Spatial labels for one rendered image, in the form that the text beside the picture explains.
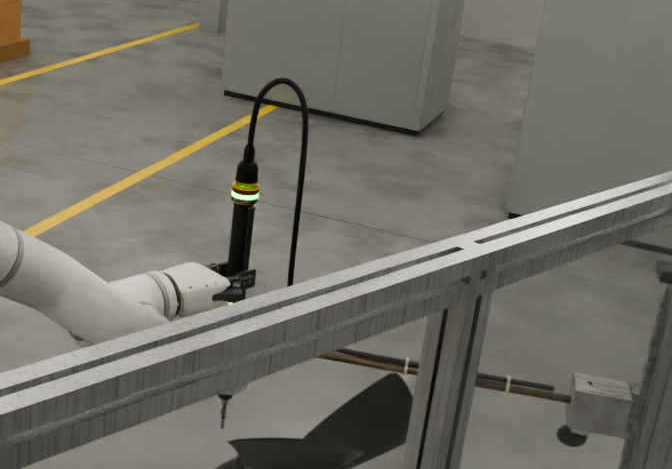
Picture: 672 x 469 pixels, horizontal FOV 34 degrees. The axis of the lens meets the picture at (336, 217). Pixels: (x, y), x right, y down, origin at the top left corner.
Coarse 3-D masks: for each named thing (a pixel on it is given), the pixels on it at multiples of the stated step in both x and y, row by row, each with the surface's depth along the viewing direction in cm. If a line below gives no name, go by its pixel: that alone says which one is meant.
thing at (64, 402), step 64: (640, 192) 118; (448, 256) 92; (512, 256) 97; (576, 256) 107; (192, 320) 75; (256, 320) 76; (320, 320) 80; (384, 320) 86; (448, 320) 96; (0, 384) 64; (64, 384) 65; (128, 384) 67; (192, 384) 72; (448, 384) 97; (0, 448) 62; (64, 448) 65; (448, 448) 100
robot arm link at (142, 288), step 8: (120, 280) 166; (128, 280) 166; (136, 280) 167; (144, 280) 167; (152, 280) 168; (120, 288) 164; (128, 288) 164; (136, 288) 165; (144, 288) 166; (152, 288) 167; (128, 296) 163; (136, 296) 163; (144, 296) 165; (152, 296) 166; (160, 296) 167; (152, 304) 165; (160, 304) 167; (160, 312) 167; (72, 336) 162; (80, 344) 162; (88, 344) 160
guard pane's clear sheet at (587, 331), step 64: (640, 256) 122; (512, 320) 105; (576, 320) 115; (640, 320) 128; (256, 384) 79; (320, 384) 85; (384, 384) 92; (512, 384) 109; (576, 384) 121; (640, 384) 135; (128, 448) 72; (192, 448) 76; (256, 448) 82; (320, 448) 88; (384, 448) 95; (512, 448) 114; (576, 448) 126; (640, 448) 142
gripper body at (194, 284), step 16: (176, 272) 175; (192, 272) 176; (208, 272) 177; (176, 288) 170; (192, 288) 171; (208, 288) 173; (224, 288) 175; (192, 304) 171; (208, 304) 173; (224, 304) 176
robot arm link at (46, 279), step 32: (32, 256) 144; (64, 256) 151; (0, 288) 143; (32, 288) 146; (64, 288) 150; (96, 288) 152; (64, 320) 151; (96, 320) 152; (128, 320) 153; (160, 320) 158
